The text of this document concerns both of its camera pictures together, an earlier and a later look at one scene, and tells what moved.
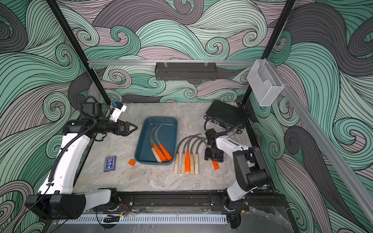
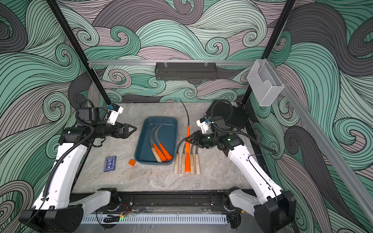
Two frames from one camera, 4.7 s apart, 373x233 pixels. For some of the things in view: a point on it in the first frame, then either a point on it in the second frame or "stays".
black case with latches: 226,115 stays
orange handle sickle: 215,165 → 188,144
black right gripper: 219,158 → 199,141
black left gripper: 125,133 stays
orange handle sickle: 161,154 stays
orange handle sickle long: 169,157 stays
